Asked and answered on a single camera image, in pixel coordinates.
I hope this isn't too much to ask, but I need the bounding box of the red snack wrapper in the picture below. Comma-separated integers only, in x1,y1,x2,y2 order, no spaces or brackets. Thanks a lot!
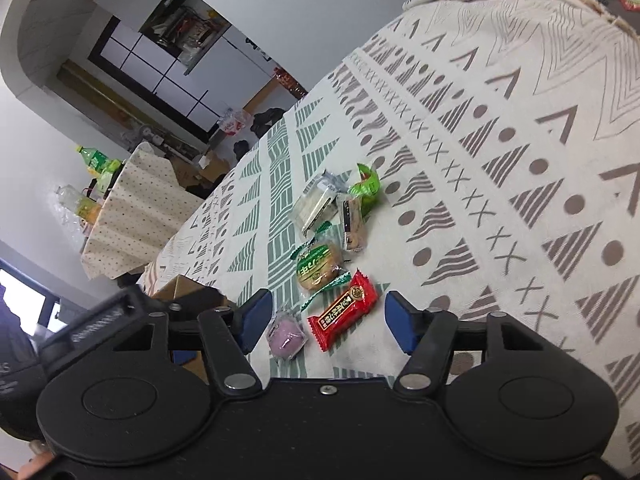
307,269,379,353

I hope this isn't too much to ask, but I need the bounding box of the cluttered kitchen shelf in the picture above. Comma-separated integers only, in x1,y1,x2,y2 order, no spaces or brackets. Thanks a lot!
140,0,231,76

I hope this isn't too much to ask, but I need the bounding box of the green tissue pack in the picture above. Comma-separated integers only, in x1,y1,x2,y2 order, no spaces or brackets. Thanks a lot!
97,160,127,194

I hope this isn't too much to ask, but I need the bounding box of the pile of snack packets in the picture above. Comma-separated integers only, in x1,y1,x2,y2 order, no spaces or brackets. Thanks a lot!
265,162,382,361

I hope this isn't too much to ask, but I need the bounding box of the brown bottle red label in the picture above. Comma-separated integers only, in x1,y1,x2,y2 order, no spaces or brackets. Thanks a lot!
272,66,308,99

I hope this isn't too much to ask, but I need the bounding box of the black grid glass door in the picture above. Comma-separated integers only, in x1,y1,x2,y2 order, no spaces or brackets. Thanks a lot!
87,15,211,143

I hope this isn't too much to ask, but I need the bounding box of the bright window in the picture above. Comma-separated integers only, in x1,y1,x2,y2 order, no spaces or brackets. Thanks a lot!
0,269,62,337

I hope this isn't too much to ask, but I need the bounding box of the pink water bottle pack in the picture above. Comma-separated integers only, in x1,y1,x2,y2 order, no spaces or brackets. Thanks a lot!
217,107,253,139

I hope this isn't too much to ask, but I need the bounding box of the brown cardboard carton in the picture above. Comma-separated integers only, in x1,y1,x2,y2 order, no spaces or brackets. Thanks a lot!
167,152,236,197

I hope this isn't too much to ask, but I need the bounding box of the round table dotted tablecloth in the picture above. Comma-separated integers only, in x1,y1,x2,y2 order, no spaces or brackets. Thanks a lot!
80,141,206,281

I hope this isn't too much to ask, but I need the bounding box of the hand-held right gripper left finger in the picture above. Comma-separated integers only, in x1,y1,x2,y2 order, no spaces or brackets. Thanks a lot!
112,289,273,396

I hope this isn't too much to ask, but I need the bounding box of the brown cardboard box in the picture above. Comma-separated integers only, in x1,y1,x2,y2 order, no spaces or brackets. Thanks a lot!
147,274,238,381

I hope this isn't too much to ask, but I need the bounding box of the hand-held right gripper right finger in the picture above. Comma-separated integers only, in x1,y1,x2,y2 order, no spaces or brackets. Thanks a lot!
384,290,547,397

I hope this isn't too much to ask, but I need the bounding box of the green soda bottle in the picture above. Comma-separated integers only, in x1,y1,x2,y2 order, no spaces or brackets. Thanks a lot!
75,144,124,181

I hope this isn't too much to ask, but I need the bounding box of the grey kitchen cabinet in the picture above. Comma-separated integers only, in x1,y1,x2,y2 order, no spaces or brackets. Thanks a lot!
187,25,284,133

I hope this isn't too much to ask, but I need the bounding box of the patterned blanket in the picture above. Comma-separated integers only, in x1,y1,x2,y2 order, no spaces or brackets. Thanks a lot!
137,0,640,466

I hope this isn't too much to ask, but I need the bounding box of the clear bottle yellow liquid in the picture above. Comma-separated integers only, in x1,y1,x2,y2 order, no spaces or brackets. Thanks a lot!
55,185,104,222

